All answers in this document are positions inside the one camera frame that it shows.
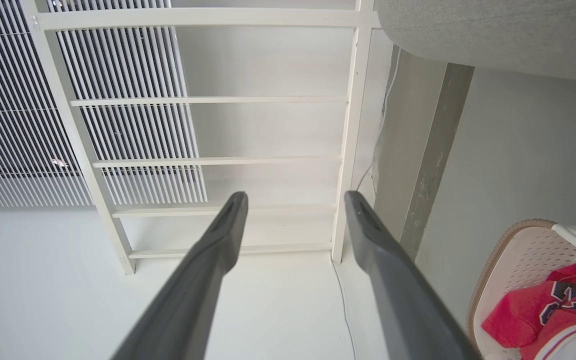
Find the white perforated laundry basket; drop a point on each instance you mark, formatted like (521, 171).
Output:
(518, 260)

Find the white wooden railing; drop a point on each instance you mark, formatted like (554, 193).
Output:
(203, 17)

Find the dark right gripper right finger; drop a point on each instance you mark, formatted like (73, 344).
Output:
(403, 300)

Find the red jersey garment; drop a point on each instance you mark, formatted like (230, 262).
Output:
(518, 315)

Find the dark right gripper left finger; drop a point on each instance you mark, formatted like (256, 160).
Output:
(193, 290)

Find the grey fabric sofa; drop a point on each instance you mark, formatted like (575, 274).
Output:
(493, 30)

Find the white slatted wall panel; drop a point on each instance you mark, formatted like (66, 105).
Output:
(8, 100)

